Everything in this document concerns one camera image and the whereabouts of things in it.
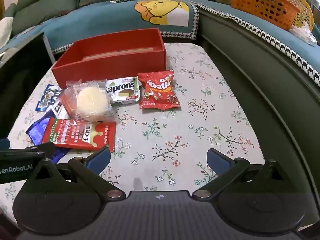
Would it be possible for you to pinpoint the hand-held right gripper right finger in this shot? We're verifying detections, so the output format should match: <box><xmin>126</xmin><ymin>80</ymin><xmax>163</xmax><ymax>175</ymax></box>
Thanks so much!
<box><xmin>191</xmin><ymin>148</ymin><xmax>295</xmax><ymax>202</ymax></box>

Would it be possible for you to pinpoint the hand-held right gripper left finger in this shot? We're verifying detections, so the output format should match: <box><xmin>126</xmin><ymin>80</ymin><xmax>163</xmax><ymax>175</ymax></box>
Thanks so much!
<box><xmin>26</xmin><ymin>146</ymin><xmax>125</xmax><ymax>202</ymax></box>

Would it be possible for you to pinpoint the blue foil snack packet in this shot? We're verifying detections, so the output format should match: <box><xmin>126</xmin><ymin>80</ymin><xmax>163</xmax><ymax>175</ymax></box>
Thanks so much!
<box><xmin>26</xmin><ymin>112</ymin><xmax>69</xmax><ymax>163</ymax></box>

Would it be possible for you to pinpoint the red green snack packet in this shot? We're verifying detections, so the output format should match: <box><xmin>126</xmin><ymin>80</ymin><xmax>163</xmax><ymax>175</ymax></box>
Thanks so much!
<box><xmin>41</xmin><ymin>117</ymin><xmax>117</xmax><ymax>153</ymax></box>

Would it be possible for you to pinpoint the blue white cartoon packet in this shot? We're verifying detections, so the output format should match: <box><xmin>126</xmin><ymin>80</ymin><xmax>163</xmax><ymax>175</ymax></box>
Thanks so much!
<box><xmin>35</xmin><ymin>84</ymin><xmax>64</xmax><ymax>112</ymax></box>

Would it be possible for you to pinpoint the clear round pastry packet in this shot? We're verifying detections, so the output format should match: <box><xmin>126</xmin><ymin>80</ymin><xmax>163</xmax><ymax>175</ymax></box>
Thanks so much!
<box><xmin>59</xmin><ymin>79</ymin><xmax>112</xmax><ymax>123</ymax></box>

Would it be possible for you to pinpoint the white green wafer packet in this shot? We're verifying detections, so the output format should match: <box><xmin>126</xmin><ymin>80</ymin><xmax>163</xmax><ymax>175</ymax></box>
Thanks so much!
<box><xmin>105</xmin><ymin>76</ymin><xmax>140</xmax><ymax>104</ymax></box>

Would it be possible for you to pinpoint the red gummy candy packet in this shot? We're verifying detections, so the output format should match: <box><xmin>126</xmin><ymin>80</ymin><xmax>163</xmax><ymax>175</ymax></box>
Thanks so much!
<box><xmin>137</xmin><ymin>70</ymin><xmax>181</xmax><ymax>110</ymax></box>

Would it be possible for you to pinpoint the red cardboard box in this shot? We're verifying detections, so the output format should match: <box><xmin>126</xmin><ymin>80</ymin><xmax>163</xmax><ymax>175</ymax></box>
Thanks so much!
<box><xmin>51</xmin><ymin>28</ymin><xmax>167</xmax><ymax>90</ymax></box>

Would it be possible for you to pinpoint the green sofa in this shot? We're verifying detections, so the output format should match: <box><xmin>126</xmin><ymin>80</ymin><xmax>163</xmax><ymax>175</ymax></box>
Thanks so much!
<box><xmin>0</xmin><ymin>0</ymin><xmax>320</xmax><ymax>205</ymax></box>

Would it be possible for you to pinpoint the white cloth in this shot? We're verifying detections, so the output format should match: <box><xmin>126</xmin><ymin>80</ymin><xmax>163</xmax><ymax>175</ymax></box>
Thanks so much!
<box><xmin>0</xmin><ymin>17</ymin><xmax>13</xmax><ymax>35</ymax></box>

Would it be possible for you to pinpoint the blue lion sofa cover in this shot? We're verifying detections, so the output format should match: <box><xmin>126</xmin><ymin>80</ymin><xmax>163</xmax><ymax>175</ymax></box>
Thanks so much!
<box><xmin>0</xmin><ymin>0</ymin><xmax>199</xmax><ymax>55</ymax></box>

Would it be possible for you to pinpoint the blue houndstooth trim sofa cover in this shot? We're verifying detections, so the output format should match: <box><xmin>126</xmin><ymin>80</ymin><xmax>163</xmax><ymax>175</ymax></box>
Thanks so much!
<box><xmin>190</xmin><ymin>0</ymin><xmax>320</xmax><ymax>85</ymax></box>

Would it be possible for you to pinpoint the crumpled white plastic wrap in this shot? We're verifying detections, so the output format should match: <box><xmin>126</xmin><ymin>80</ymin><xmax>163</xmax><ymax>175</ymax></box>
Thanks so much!
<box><xmin>289</xmin><ymin>21</ymin><xmax>318</xmax><ymax>46</ymax></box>

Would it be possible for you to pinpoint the orange plastic basket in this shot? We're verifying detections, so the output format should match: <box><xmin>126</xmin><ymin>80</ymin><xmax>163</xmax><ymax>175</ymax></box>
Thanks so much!
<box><xmin>227</xmin><ymin>0</ymin><xmax>300</xmax><ymax>30</ymax></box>

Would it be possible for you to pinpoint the yellow plastic basket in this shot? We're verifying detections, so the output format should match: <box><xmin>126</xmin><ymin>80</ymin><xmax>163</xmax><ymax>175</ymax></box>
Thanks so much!
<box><xmin>287</xmin><ymin>0</ymin><xmax>315</xmax><ymax>32</ymax></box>

